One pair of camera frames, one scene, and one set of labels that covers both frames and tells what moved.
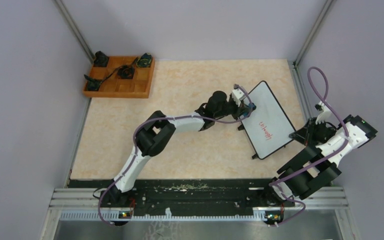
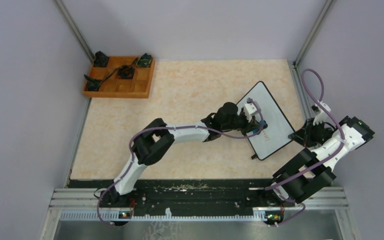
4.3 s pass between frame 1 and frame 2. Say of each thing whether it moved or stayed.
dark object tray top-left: stayed
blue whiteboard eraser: moved
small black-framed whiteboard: stayed
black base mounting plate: stayed
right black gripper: stayed
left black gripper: moved
